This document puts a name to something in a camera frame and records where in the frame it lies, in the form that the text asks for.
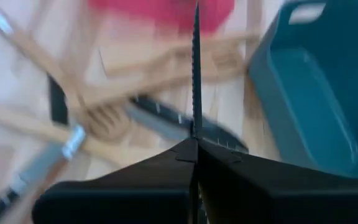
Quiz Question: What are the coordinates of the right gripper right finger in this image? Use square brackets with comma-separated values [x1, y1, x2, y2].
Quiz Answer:
[197, 139, 358, 224]

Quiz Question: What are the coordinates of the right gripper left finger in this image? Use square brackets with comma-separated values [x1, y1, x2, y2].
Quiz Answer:
[32, 138, 198, 224]

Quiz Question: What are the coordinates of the black paring knife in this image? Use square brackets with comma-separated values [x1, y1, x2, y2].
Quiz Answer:
[125, 104, 195, 142]

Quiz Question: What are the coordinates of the small black-handled knife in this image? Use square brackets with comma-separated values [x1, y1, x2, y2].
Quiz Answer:
[131, 95, 249, 154]

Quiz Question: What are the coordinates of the steel knife black handle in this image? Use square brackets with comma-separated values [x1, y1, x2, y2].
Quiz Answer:
[0, 124, 87, 224]

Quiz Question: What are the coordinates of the serrated black-handled knife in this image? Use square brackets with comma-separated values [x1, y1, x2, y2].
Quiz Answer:
[191, 1, 203, 139]

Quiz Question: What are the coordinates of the slotted wooden turner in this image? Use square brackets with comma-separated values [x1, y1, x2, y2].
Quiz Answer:
[104, 30, 254, 85]

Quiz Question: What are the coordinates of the slotted wooden spatula with label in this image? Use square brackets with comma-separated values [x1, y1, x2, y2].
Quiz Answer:
[0, 2, 133, 144]

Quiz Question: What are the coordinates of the teal plastic bin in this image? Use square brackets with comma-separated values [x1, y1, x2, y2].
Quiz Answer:
[247, 0, 358, 180]

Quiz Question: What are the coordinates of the pink plastic tray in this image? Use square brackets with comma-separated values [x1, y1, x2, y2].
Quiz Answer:
[87, 0, 236, 35]

